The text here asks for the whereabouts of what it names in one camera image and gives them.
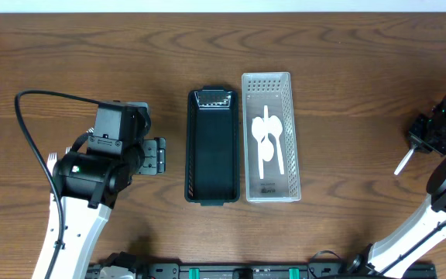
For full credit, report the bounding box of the white spoon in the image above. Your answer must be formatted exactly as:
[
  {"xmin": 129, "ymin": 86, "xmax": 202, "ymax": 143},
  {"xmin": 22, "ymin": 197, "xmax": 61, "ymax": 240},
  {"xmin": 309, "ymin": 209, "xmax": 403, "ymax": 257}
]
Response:
[
  {"xmin": 261, "ymin": 105, "xmax": 274, "ymax": 162},
  {"xmin": 269, "ymin": 115, "xmax": 285, "ymax": 175},
  {"xmin": 252, "ymin": 117, "xmax": 265, "ymax": 179},
  {"xmin": 393, "ymin": 146, "xmax": 415, "ymax": 176}
]

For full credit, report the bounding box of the black plastic basket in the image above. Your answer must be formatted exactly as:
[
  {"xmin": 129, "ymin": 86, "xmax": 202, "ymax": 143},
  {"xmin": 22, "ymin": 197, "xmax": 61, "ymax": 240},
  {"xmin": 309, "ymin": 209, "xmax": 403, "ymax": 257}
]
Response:
[{"xmin": 184, "ymin": 86, "xmax": 240, "ymax": 206}]

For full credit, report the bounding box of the clear plastic basket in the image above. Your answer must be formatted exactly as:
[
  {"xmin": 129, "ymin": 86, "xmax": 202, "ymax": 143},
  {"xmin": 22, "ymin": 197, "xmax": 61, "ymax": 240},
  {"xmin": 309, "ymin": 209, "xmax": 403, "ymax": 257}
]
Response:
[{"xmin": 242, "ymin": 72, "xmax": 301, "ymax": 203}]

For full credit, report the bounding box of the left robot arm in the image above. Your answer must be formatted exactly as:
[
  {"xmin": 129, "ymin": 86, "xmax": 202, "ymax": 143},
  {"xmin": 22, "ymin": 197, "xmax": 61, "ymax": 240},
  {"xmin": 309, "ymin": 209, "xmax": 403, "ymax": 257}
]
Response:
[{"xmin": 33, "ymin": 102, "xmax": 166, "ymax": 278}]

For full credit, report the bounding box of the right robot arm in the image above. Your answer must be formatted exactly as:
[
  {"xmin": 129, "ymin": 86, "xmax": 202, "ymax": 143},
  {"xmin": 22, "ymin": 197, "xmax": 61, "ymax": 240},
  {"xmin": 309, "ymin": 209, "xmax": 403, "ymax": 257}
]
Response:
[{"xmin": 346, "ymin": 95, "xmax": 446, "ymax": 278}]

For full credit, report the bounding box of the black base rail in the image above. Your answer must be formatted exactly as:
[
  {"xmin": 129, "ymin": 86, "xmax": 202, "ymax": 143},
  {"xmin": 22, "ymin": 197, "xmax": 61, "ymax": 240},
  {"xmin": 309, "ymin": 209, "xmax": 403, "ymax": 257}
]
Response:
[{"xmin": 85, "ymin": 251, "xmax": 437, "ymax": 279}]

